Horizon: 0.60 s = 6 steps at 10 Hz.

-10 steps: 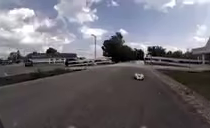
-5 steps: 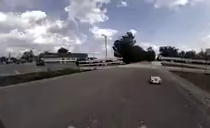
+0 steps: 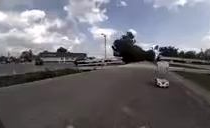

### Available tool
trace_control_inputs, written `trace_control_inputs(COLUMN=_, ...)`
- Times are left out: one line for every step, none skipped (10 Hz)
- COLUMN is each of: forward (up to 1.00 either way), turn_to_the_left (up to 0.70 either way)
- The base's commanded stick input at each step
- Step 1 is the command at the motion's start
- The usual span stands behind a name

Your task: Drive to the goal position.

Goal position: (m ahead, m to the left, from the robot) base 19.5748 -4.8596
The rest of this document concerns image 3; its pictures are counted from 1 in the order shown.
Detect guard railing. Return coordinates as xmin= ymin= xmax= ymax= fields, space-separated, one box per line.
xmin=74 ymin=58 xmax=125 ymax=68

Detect street lamp pole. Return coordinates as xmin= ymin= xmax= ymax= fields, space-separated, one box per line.
xmin=100 ymin=32 xmax=108 ymax=62

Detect dark trees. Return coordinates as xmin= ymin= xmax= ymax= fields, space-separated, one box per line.
xmin=111 ymin=31 xmax=156 ymax=65

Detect grey asphalt path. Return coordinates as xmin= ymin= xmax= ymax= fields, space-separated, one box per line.
xmin=0 ymin=61 xmax=210 ymax=128

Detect low building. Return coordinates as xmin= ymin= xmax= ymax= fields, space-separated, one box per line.
xmin=38 ymin=51 xmax=88 ymax=64

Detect dark vehicle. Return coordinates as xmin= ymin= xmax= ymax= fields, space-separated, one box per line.
xmin=34 ymin=58 xmax=45 ymax=66

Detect row of trees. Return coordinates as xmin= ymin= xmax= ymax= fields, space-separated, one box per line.
xmin=158 ymin=45 xmax=207 ymax=60

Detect grass strip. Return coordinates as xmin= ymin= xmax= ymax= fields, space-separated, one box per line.
xmin=0 ymin=67 xmax=94 ymax=90

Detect grass verge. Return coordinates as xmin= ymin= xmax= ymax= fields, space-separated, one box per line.
xmin=174 ymin=69 xmax=210 ymax=95

